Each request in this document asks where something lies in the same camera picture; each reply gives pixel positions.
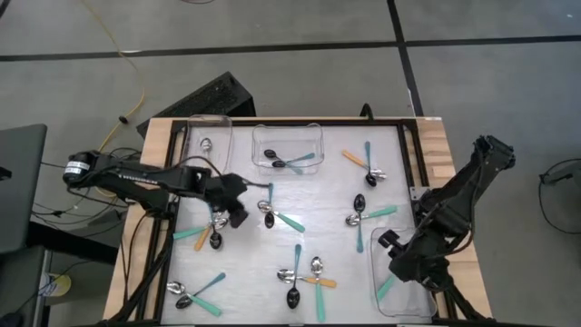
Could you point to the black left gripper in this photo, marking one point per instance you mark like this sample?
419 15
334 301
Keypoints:
227 193

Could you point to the black table frame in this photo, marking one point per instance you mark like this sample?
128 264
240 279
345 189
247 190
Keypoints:
345 121

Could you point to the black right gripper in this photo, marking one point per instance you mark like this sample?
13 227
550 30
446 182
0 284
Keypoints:
417 268

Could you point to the black clamp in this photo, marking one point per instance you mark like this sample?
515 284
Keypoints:
367 112

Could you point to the yellow white round object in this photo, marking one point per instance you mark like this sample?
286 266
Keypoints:
61 286

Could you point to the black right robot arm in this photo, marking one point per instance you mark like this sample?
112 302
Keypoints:
458 200

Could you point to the grey metal bracket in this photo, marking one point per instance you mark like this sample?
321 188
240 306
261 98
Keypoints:
415 193

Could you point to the grey cart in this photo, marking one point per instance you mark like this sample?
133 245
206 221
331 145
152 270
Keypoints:
18 290

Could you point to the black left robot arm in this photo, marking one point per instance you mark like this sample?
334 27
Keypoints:
136 179

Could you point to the black frame strut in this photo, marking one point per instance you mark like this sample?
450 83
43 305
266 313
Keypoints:
150 272
458 300

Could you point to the clear plastic bin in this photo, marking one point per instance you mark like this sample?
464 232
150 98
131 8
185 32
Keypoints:
218 131
290 136
408 304

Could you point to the dark grey cabinet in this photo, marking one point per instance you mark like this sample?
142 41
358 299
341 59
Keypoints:
22 181

